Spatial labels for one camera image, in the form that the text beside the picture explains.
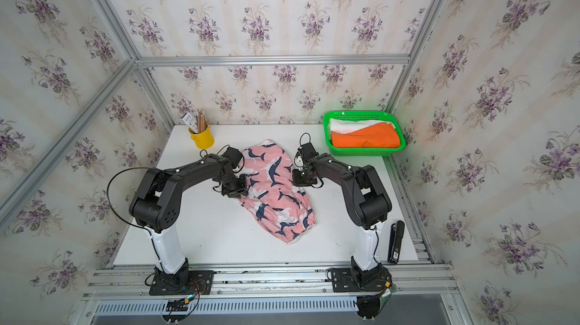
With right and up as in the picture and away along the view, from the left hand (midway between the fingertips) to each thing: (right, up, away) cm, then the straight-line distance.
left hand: (247, 193), depth 94 cm
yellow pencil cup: (-22, +23, +10) cm, 34 cm away
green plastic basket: (+60, +36, +20) cm, 73 cm away
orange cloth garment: (+62, +25, +10) cm, 68 cm away
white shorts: (+45, +30, +17) cm, 57 cm away
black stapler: (+57, -12, -15) cm, 60 cm away
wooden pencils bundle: (-24, +32, +10) cm, 41 cm away
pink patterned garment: (+11, -1, -3) cm, 12 cm away
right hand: (+21, +4, +2) cm, 22 cm away
